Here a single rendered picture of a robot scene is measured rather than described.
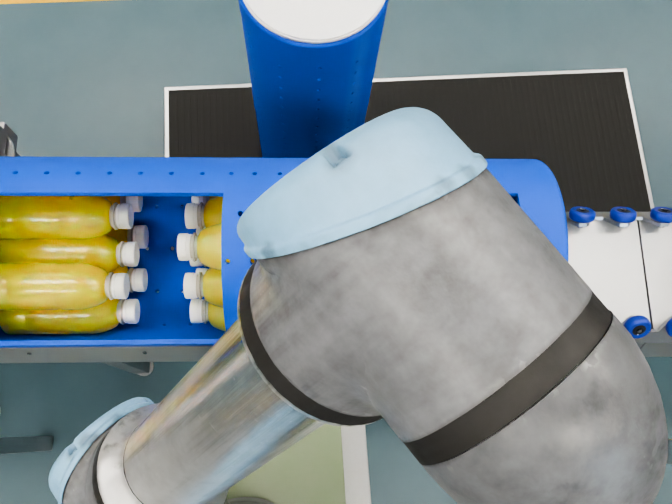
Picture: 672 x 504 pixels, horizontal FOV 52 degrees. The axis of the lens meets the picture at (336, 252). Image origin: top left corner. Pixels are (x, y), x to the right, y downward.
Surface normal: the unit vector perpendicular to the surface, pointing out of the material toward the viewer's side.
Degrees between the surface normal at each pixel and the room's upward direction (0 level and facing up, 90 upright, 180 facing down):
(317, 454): 5
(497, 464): 44
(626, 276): 0
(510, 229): 30
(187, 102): 0
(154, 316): 37
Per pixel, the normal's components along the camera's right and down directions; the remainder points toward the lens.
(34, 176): 0.03, -0.71
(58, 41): 0.04, -0.25
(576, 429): 0.15, 0.00
